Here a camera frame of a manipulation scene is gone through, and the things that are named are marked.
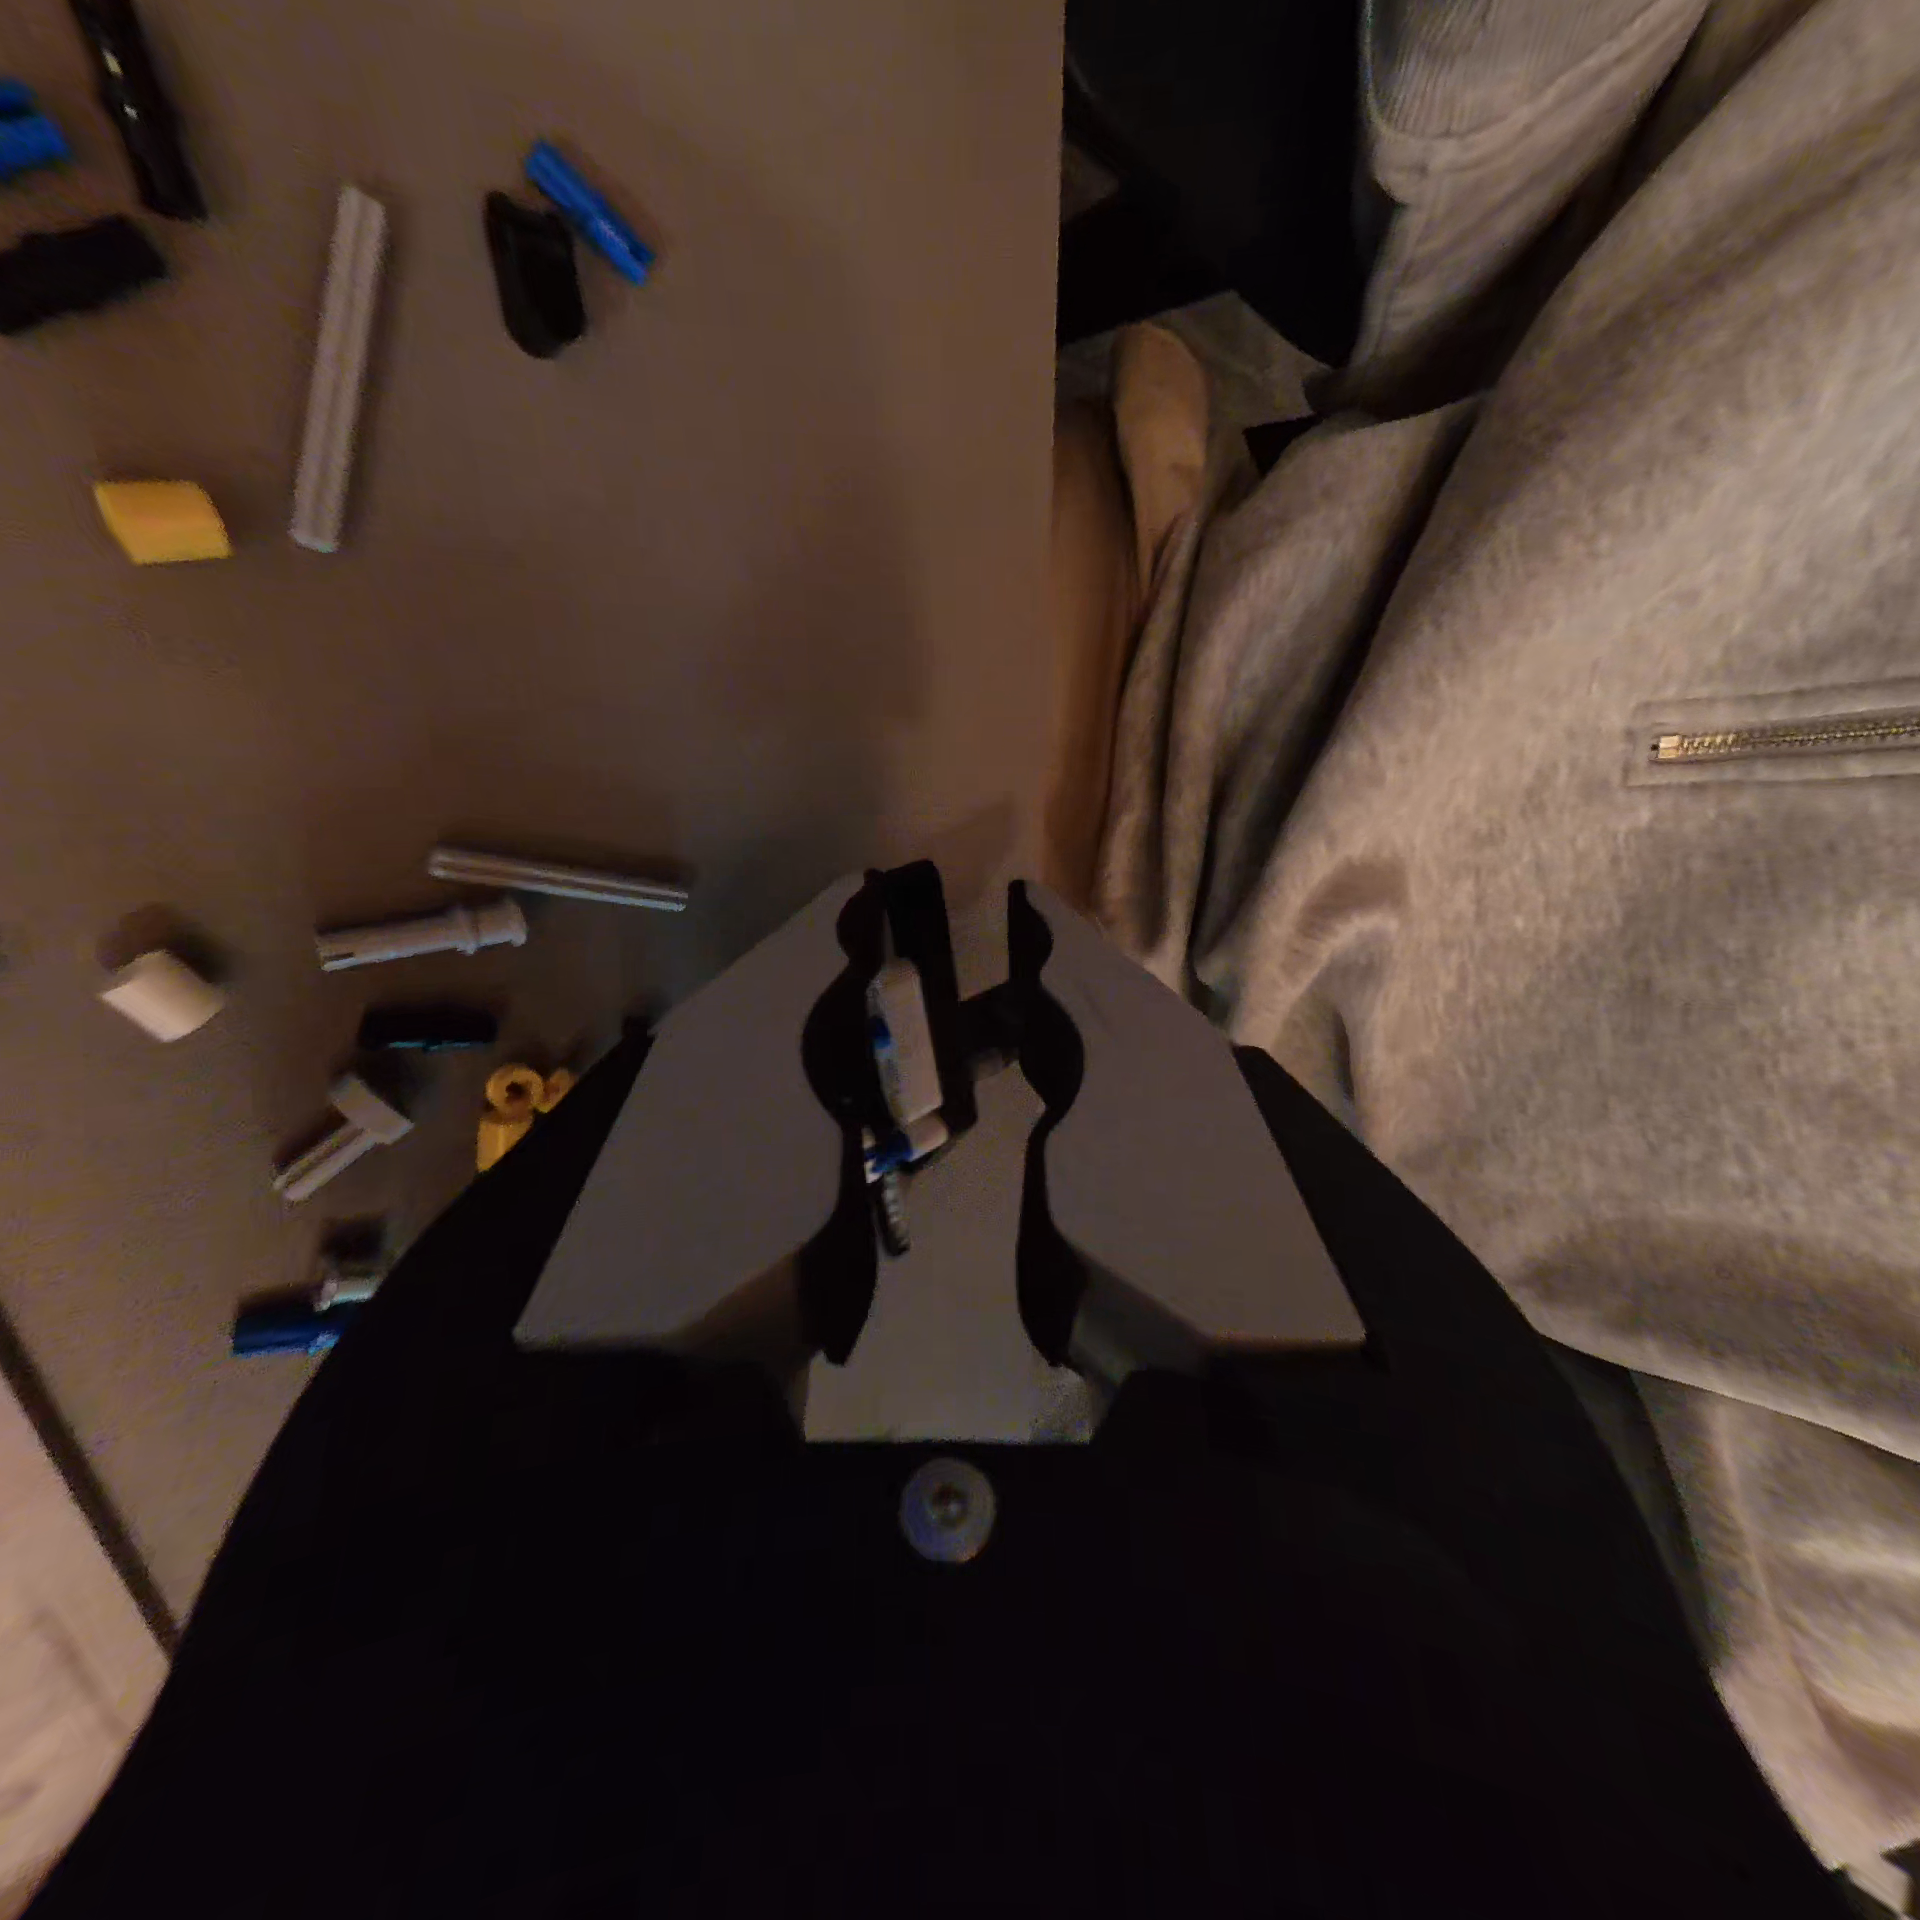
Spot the lego instruction booklet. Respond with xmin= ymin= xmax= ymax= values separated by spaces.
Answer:
xmin=0 ymin=1305 xmax=174 ymax=1920

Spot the black lego frame assembly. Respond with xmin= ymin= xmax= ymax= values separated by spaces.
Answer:
xmin=838 ymin=862 xmax=1051 ymax=1262

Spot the grey lego connector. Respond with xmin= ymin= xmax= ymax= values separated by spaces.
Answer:
xmin=272 ymin=1071 xmax=416 ymax=1204

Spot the grey lego pin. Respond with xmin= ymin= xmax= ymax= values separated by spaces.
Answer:
xmin=315 ymin=897 xmax=531 ymax=974

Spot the blue lego pin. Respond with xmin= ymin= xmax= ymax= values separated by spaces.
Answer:
xmin=229 ymin=1297 xmax=362 ymax=1359
xmin=0 ymin=77 xmax=72 ymax=189
xmin=520 ymin=140 xmax=655 ymax=287

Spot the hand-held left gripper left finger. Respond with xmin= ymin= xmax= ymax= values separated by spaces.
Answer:
xmin=510 ymin=870 xmax=890 ymax=1367

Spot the black lego connector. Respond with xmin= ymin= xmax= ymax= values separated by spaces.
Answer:
xmin=483 ymin=189 xmax=588 ymax=359

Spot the grey lego axle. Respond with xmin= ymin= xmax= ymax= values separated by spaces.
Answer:
xmin=428 ymin=849 xmax=693 ymax=911
xmin=288 ymin=182 xmax=388 ymax=554

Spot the grey lego bush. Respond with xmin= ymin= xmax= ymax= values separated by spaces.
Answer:
xmin=310 ymin=1222 xmax=394 ymax=1315

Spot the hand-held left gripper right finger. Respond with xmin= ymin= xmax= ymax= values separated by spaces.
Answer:
xmin=1006 ymin=878 xmax=1374 ymax=1385

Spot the yellow lego connector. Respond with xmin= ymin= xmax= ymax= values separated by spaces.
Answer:
xmin=474 ymin=1062 xmax=579 ymax=1174

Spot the yellow lego bush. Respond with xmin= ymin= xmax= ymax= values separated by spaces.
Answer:
xmin=93 ymin=479 xmax=232 ymax=566

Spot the white lego bush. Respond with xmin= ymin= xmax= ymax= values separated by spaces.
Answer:
xmin=96 ymin=943 xmax=230 ymax=1045

